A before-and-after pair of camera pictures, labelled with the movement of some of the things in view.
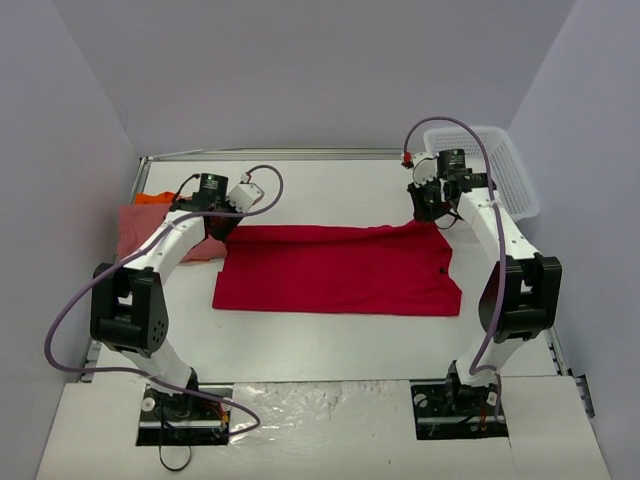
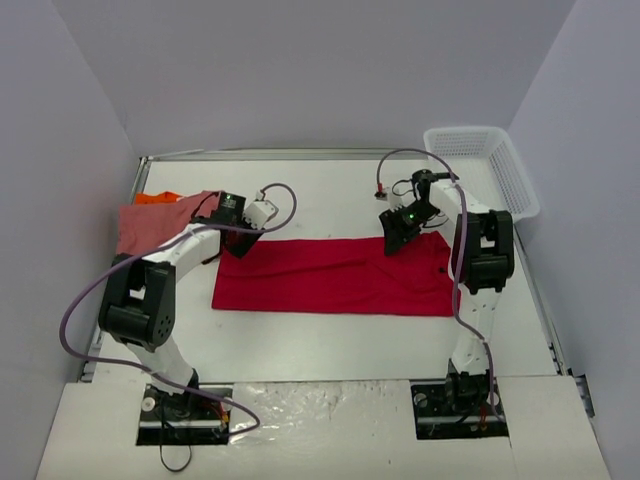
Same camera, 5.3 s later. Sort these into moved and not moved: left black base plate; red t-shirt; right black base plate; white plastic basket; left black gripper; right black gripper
Moved: right black gripper; left black gripper
Not moved: left black base plate; right black base plate; white plastic basket; red t-shirt
